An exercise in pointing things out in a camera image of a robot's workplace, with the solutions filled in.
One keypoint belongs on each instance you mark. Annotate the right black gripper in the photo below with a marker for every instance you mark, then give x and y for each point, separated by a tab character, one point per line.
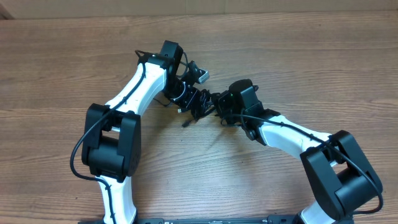
222	102

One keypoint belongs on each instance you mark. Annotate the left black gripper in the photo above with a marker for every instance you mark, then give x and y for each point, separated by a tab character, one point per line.
194	94

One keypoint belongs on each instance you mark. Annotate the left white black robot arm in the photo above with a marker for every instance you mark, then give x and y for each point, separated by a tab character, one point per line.
109	150

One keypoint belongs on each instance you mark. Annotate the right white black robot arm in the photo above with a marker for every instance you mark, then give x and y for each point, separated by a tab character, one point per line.
341	178

